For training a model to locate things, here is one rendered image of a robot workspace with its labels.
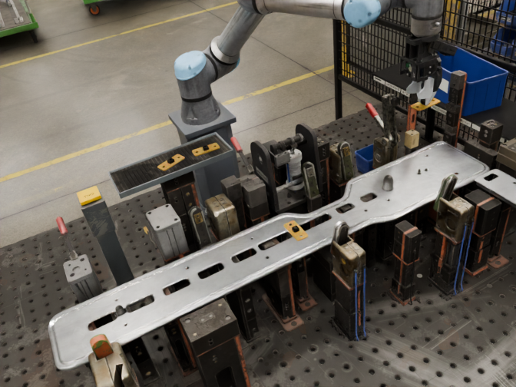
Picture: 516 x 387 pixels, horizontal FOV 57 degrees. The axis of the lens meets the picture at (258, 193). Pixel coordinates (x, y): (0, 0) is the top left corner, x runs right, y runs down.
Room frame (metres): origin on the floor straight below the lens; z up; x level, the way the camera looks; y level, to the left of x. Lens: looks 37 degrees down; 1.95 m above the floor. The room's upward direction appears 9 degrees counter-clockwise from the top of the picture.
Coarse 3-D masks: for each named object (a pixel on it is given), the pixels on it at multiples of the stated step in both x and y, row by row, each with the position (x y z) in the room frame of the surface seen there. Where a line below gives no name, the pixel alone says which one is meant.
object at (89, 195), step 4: (88, 188) 1.19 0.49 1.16; (92, 188) 1.18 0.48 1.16; (96, 188) 1.18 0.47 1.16; (80, 192) 1.17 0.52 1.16; (84, 192) 1.17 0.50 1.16; (88, 192) 1.17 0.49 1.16; (92, 192) 1.16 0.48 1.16; (96, 192) 1.16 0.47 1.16; (80, 196) 1.15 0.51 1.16; (84, 196) 1.15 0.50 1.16; (88, 196) 1.15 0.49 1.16; (92, 196) 1.14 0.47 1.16; (96, 196) 1.14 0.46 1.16; (100, 196) 1.14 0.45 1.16; (80, 200) 1.13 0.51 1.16; (84, 200) 1.13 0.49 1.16; (88, 200) 1.13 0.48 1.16; (92, 200) 1.13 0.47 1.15
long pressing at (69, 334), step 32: (416, 160) 1.29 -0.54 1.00; (448, 160) 1.26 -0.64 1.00; (352, 192) 1.18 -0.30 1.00; (384, 192) 1.15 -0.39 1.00; (416, 192) 1.13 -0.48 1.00; (256, 224) 1.09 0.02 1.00; (320, 224) 1.05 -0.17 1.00; (352, 224) 1.03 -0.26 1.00; (192, 256) 1.00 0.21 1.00; (224, 256) 0.98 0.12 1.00; (256, 256) 0.96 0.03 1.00; (288, 256) 0.94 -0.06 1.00; (128, 288) 0.91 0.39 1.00; (160, 288) 0.90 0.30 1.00; (192, 288) 0.88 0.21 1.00; (224, 288) 0.86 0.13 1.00; (64, 320) 0.84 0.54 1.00; (128, 320) 0.80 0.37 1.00; (160, 320) 0.79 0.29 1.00; (64, 352) 0.74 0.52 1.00
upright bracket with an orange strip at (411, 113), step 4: (412, 96) 1.39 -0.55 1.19; (416, 96) 1.40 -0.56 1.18; (412, 100) 1.39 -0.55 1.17; (416, 100) 1.40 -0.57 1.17; (408, 104) 1.40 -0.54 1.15; (408, 108) 1.40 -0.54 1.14; (412, 108) 1.39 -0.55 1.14; (408, 112) 1.40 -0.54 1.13; (412, 112) 1.39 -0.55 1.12; (416, 112) 1.40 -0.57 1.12; (408, 116) 1.39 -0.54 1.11; (412, 116) 1.40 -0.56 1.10; (408, 120) 1.39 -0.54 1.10; (412, 120) 1.40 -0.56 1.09; (408, 124) 1.39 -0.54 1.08; (412, 124) 1.39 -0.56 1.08; (408, 128) 1.39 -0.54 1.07; (412, 128) 1.39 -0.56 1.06
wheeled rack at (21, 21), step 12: (0, 0) 8.17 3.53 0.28; (12, 0) 8.04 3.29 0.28; (24, 0) 6.61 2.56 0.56; (0, 12) 7.38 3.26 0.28; (12, 12) 7.24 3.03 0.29; (24, 12) 7.17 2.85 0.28; (0, 24) 6.57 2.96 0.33; (12, 24) 6.66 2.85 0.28; (24, 24) 6.57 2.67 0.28; (36, 24) 6.59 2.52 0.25; (0, 36) 6.41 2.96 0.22; (36, 36) 6.67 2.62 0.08
